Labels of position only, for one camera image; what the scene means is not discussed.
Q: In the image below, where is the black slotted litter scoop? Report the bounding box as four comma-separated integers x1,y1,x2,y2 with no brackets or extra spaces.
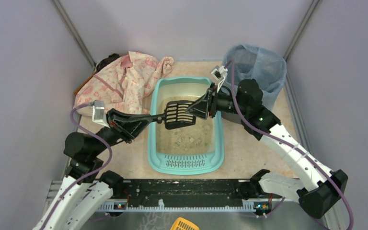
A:
150,100,196,130

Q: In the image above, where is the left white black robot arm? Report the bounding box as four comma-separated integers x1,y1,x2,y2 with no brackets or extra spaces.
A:
34,103,166,230

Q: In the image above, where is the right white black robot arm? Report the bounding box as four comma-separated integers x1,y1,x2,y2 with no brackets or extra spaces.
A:
186,80,353,219

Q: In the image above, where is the beige cat litter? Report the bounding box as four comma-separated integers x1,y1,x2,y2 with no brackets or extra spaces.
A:
156,96,217,156

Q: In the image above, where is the teal plastic litter box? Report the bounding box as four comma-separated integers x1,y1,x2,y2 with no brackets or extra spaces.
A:
147,76,225,175

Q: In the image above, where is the cream pink printed cloth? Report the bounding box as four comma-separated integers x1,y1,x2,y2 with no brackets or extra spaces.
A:
74,51,174,114

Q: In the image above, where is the dark object behind cloth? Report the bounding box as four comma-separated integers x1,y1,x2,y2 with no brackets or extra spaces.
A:
96,53,120,72

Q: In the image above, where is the yellow slotted scoop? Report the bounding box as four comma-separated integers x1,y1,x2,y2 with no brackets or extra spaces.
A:
170,217,200,230

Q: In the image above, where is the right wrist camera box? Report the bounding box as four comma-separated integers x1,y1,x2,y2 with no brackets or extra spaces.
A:
211,66,228,87

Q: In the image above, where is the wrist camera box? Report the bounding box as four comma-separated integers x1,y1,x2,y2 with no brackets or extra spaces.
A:
211,66,228,87
92,100,109,127

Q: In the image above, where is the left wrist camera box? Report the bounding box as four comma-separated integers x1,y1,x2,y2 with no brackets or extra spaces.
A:
92,100,109,127

